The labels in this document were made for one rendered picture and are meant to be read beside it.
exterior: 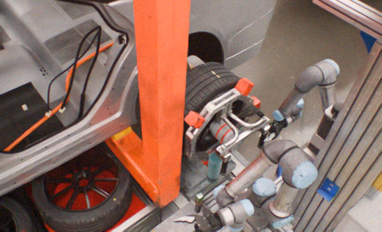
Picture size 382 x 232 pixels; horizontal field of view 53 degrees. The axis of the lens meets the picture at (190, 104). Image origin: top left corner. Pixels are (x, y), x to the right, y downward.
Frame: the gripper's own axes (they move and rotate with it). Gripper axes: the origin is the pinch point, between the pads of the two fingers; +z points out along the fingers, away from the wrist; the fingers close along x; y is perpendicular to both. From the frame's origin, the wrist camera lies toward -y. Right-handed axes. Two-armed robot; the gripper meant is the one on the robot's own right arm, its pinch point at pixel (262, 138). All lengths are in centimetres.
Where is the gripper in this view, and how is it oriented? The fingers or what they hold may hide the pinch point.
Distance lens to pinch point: 256.4
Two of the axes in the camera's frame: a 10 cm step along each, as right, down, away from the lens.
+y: 0.5, -6.7, -7.4
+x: 6.4, 5.9, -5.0
